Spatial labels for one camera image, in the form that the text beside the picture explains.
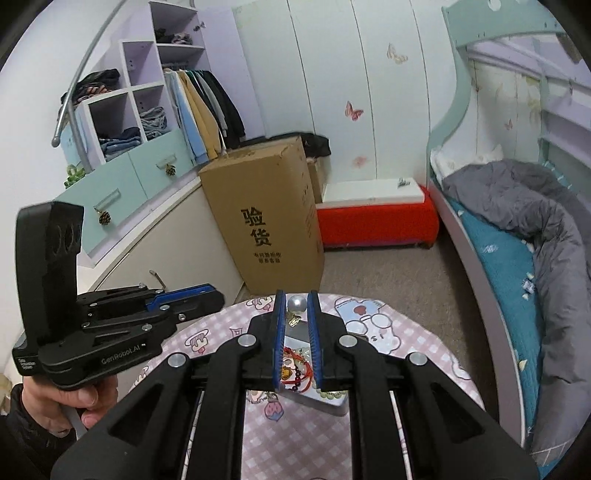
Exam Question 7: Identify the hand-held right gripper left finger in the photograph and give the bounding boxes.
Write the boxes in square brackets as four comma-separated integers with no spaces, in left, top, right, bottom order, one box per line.
[51,290,287,480]

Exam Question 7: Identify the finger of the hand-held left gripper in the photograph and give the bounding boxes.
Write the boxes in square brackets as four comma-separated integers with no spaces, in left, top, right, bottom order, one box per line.
[83,291,226,344]
[76,284,215,319]

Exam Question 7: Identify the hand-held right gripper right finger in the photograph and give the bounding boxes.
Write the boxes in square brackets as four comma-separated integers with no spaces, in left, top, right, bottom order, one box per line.
[307,290,541,480]

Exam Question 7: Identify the pile of mixed jewelry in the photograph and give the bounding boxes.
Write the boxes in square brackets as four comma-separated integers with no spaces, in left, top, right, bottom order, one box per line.
[283,346,315,393]

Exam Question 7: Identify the silver pearl earring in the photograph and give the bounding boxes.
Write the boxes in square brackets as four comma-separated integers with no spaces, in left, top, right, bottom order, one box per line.
[286,295,308,329]

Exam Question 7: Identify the grey jewelry box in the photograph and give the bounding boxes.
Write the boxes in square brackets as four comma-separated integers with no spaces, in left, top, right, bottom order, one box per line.
[247,320,370,417]

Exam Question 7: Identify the person's left forearm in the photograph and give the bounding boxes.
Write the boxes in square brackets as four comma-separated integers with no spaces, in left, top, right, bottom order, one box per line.
[0,383,84,476]

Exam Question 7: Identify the person's left hand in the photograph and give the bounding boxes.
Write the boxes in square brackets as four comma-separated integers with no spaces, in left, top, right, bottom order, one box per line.
[23,369,118,430]

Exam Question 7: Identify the large teal drawer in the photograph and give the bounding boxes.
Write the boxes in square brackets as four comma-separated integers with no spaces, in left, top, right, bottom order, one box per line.
[53,161,139,252]

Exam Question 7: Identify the pink checked tablecloth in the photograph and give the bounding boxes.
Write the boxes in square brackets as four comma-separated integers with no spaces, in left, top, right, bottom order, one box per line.
[131,291,485,480]

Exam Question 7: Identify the tall cardboard box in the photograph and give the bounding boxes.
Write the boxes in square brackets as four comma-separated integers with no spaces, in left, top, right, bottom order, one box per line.
[198,136,325,296]

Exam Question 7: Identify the red bench with white top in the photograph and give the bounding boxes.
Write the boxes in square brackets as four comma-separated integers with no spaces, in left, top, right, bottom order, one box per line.
[316,181,440,250]

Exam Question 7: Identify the small teal drawer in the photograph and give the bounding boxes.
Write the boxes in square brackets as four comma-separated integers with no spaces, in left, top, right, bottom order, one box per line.
[129,127,195,190]

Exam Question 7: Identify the folded dark jeans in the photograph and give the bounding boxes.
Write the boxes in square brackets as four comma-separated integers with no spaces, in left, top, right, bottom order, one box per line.
[98,128,141,160]

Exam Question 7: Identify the tan hanging shirt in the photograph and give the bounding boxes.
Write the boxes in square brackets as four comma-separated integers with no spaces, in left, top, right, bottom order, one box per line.
[178,70,222,160]

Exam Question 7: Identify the hanging clothes row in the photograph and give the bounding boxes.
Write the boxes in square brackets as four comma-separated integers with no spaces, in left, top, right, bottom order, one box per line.
[164,69,208,164]

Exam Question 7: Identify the folded light jeans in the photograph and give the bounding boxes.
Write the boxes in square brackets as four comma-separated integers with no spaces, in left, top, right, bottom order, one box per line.
[140,106,168,139]

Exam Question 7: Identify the black hanging jacket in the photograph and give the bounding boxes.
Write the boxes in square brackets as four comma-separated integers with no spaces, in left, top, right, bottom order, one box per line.
[203,69,246,148]

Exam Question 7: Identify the teal bed sheet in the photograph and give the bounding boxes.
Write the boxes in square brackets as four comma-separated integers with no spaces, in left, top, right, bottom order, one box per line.
[445,196,550,480]

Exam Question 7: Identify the grey hanging shirt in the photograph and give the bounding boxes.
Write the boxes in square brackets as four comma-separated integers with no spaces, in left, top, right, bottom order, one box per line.
[194,70,232,134]

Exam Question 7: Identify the black bag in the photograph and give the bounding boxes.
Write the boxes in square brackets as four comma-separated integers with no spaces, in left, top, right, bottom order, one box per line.
[259,131,331,160]

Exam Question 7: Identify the dark clothes pile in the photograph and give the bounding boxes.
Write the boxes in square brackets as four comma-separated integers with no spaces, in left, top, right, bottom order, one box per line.
[62,68,122,104]

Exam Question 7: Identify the purple shelf cabinet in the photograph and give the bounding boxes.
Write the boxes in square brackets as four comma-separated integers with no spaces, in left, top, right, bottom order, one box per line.
[53,0,264,268]

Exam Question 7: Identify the grey duvet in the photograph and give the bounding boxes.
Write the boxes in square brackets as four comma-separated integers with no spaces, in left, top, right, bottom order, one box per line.
[442,159,591,455]

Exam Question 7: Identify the small clothes heap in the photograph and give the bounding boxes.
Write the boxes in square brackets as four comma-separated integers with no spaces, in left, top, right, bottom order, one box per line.
[154,28,192,45]

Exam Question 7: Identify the white wardrobe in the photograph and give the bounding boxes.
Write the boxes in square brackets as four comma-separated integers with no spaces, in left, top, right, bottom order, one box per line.
[233,0,458,185]

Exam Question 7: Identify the curved metal rail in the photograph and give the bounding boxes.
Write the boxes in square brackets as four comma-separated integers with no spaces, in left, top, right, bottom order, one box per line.
[50,0,127,174]

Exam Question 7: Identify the white cable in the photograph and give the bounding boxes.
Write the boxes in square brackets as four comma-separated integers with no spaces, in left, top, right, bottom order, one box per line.
[68,405,88,438]

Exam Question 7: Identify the teal bunk bed frame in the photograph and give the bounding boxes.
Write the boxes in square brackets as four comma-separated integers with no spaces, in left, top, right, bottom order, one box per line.
[427,0,591,480]

